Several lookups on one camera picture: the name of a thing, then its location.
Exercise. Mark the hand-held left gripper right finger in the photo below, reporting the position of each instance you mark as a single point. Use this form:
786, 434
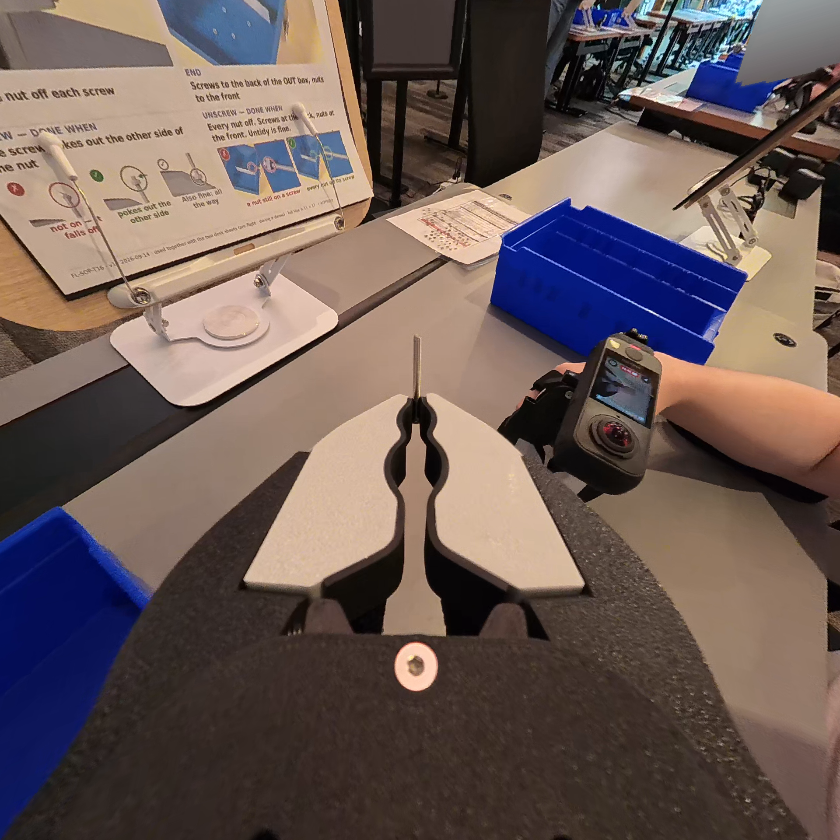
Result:
499, 518

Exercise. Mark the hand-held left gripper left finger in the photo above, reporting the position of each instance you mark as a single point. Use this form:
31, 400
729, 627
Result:
328, 518

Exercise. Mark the blue plastic bin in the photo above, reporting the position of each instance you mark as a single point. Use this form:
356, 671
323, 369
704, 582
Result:
722, 85
52, 623
590, 295

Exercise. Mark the silver metal bolt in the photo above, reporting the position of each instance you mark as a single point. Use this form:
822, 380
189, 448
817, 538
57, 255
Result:
417, 367

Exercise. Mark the person's right forearm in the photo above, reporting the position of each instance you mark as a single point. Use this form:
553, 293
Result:
754, 420

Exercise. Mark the person's right hand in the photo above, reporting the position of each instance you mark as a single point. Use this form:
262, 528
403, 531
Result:
572, 367

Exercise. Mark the black table grommet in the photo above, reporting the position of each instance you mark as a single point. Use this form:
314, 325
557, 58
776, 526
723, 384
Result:
784, 339

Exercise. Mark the dark board on white stand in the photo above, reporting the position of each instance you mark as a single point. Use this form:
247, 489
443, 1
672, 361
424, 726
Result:
728, 243

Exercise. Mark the laminated barcode sheet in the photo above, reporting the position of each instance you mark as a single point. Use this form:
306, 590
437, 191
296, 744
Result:
459, 223

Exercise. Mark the wooden top work table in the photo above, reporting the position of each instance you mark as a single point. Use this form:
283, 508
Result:
722, 121

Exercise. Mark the black office chair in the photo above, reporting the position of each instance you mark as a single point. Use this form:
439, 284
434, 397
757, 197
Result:
505, 98

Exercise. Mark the far work table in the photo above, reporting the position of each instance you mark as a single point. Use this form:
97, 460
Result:
610, 36

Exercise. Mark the row of distant blue bins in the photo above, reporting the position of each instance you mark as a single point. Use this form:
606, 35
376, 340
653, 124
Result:
600, 16

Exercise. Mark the printed instruction sheet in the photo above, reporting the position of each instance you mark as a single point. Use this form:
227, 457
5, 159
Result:
131, 98

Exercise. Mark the black framed easel board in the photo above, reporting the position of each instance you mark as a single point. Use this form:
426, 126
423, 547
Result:
407, 33

